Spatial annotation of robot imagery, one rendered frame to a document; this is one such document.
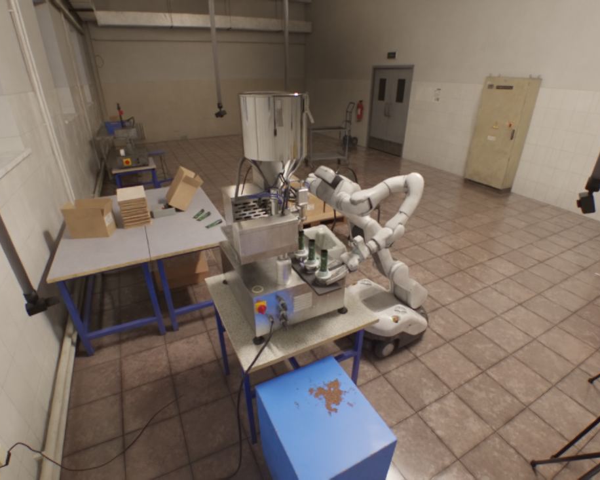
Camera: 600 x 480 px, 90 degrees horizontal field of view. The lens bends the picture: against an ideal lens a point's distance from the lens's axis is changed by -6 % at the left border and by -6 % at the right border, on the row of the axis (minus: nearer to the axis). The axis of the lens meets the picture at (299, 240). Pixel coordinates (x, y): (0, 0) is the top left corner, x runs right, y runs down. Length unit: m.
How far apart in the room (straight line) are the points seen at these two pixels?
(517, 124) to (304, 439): 5.92
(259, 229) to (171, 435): 1.46
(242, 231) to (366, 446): 0.97
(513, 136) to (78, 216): 6.21
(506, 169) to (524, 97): 1.19
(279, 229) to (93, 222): 1.87
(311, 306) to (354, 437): 0.58
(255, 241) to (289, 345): 0.54
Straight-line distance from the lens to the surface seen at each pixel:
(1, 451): 1.85
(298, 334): 1.62
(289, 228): 1.34
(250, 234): 1.28
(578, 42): 6.70
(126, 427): 2.43
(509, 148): 6.59
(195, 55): 11.69
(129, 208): 2.92
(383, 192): 1.67
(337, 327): 1.66
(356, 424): 1.52
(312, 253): 1.48
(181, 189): 3.07
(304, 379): 1.63
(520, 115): 6.51
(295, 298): 1.50
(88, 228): 2.94
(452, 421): 2.40
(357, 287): 2.60
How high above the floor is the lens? 1.87
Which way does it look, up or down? 27 degrees down
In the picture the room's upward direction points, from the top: straight up
